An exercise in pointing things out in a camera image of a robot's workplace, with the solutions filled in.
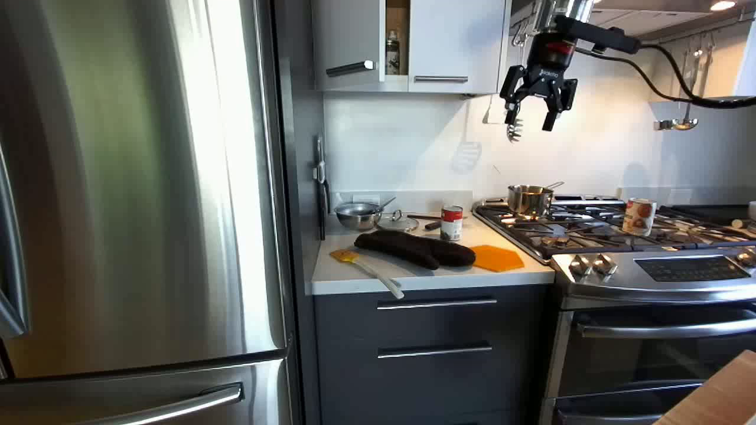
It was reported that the steel oven door handle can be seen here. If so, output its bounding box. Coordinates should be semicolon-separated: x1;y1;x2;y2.
576;315;756;343

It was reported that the black knife rack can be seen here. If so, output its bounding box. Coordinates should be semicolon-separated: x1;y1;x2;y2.
310;135;333;244

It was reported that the small dark bottle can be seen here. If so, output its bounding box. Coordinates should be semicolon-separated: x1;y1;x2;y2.
386;29;401;79

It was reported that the orange hexagonal trivet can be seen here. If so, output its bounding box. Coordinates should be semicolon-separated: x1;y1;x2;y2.
469;244;528;277

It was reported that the steel cabinet door handle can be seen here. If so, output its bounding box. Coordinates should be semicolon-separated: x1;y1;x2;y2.
325;60;379;80
411;74;470;84

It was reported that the steel saucepan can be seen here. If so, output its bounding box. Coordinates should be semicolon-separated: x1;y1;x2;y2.
505;182;568;223

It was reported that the white patterned mug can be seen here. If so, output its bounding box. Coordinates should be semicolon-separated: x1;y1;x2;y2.
621;195;659;239

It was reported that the steel fridge door handle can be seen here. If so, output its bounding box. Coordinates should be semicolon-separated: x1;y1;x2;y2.
0;146;30;343

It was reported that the black oven mitt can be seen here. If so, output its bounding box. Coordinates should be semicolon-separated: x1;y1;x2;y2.
353;230;478;271

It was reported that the white slotted spatula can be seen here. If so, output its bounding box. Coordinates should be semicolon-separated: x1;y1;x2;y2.
449;100;484;174

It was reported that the steel mixing bowl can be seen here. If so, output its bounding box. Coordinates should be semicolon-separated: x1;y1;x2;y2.
333;195;397;233

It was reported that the grey lower drawer cabinet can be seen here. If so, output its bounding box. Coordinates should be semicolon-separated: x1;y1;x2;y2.
312;283;554;425

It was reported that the stainless steel fridge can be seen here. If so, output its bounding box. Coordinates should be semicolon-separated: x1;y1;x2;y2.
0;0;297;425

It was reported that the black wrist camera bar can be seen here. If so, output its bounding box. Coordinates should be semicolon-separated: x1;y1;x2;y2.
554;11;642;56

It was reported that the white upper wall cabinet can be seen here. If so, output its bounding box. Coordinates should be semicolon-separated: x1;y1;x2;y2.
310;0;511;100

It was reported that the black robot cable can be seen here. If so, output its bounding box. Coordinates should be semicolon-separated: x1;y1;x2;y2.
575;42;756;112

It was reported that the steel fridge drawer handle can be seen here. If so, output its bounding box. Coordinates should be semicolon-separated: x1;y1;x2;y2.
100;383;247;425

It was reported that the steel ladle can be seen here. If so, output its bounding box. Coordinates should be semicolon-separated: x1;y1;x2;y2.
657;45;705;135

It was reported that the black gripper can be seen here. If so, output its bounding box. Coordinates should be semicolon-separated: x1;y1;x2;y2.
499;31;581;135

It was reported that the red and white can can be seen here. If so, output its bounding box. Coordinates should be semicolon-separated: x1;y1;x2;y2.
438;204;466;244

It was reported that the stainless gas stove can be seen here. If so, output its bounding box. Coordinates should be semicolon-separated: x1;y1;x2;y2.
470;195;756;425

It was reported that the wooden board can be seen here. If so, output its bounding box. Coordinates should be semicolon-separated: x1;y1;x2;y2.
654;350;756;425

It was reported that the range hood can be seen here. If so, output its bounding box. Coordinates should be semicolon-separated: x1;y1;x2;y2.
587;0;756;104

